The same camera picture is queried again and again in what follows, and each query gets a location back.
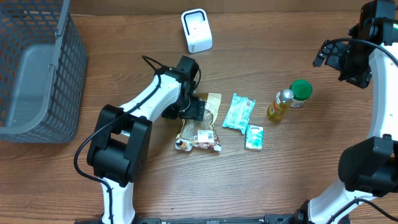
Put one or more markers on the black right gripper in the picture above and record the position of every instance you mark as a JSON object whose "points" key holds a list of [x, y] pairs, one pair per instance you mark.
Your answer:
{"points": [[357, 79]]}

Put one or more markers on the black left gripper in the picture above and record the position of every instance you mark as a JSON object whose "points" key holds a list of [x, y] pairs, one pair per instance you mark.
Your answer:
{"points": [[194, 110]]}

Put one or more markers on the cream brown bread bag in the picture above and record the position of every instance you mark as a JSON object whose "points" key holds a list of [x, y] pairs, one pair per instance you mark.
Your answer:
{"points": [[201, 134]]}

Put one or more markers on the light teal snack packet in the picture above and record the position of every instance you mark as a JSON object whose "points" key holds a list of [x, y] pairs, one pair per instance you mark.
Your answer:
{"points": [[239, 113]]}

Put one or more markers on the green-capped white bottle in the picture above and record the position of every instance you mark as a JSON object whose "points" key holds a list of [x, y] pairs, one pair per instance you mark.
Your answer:
{"points": [[302, 90]]}

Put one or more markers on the small teal white box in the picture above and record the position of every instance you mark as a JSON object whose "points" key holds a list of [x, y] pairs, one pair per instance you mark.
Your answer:
{"points": [[254, 137]]}

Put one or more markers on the yellow Vim dish soap bottle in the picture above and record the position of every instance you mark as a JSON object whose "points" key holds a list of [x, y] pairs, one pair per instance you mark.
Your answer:
{"points": [[280, 105]]}

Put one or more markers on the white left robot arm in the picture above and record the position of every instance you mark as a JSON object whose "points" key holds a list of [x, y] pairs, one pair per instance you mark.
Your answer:
{"points": [[119, 144]]}

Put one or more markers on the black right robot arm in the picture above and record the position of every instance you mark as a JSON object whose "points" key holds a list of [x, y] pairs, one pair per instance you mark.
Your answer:
{"points": [[367, 170]]}

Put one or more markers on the white barcode scanner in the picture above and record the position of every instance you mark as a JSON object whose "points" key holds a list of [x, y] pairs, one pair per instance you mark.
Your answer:
{"points": [[197, 30]]}

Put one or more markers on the dark grey plastic basket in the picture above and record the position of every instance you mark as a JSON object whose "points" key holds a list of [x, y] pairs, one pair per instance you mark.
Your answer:
{"points": [[43, 67]]}

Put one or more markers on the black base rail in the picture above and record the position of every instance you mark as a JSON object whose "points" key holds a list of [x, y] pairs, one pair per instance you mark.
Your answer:
{"points": [[267, 219]]}

